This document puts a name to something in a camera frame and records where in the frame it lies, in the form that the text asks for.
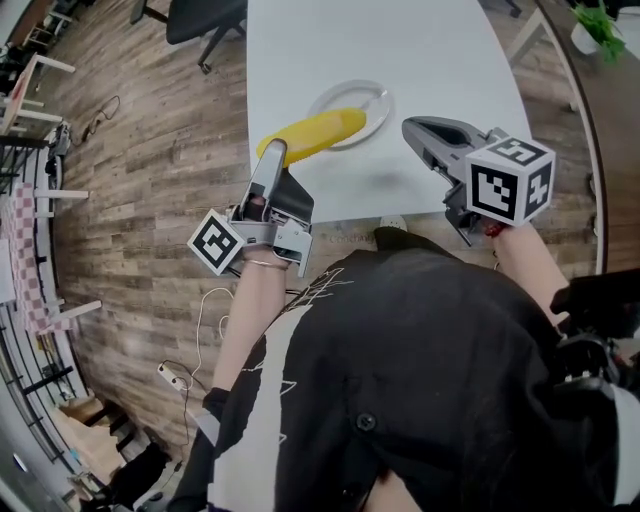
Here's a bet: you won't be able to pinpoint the black shoulder harness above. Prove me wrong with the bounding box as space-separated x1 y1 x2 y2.
549 269 640 396

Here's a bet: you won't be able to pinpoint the cardboard boxes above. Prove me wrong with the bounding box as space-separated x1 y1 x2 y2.
52 397 132 482

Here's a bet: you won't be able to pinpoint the green plant in white pot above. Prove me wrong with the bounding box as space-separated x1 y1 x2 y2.
569 0 627 64

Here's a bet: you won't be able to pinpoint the black cable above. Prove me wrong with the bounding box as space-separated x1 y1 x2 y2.
74 94 122 147

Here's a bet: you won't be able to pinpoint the grey equipment pile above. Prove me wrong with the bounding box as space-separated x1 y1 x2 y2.
43 121 74 176

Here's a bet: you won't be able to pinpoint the black metal rack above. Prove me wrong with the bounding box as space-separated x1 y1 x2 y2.
0 134 76 466

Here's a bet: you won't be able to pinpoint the person's right forearm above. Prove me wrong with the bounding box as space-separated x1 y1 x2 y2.
492 223 571 329

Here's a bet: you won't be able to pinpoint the checkered tablecloth table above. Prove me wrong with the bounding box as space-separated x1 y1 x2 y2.
0 182 104 336

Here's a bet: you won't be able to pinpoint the yellow corn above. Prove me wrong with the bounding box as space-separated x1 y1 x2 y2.
256 107 369 169

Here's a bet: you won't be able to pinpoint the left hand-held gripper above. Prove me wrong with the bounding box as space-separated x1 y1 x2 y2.
187 138 315 279

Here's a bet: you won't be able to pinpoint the white cable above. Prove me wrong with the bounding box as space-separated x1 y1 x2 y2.
191 286 237 392

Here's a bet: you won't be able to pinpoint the black office chair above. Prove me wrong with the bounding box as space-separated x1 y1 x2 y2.
130 0 249 75

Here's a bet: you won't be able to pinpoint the person's left forearm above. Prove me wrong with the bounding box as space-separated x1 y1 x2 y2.
212 252 292 396

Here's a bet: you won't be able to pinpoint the white power strip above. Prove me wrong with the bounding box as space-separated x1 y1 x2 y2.
157 363 184 391

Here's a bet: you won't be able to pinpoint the white round plate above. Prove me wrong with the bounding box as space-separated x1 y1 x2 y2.
306 78 395 150

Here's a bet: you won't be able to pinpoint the white table with reddish top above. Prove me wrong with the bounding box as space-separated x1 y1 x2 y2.
0 53 77 136

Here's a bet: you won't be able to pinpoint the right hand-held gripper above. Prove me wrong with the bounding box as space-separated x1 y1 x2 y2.
402 116 557 247

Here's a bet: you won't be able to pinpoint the black and white shirt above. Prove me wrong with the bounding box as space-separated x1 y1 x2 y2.
167 227 640 512

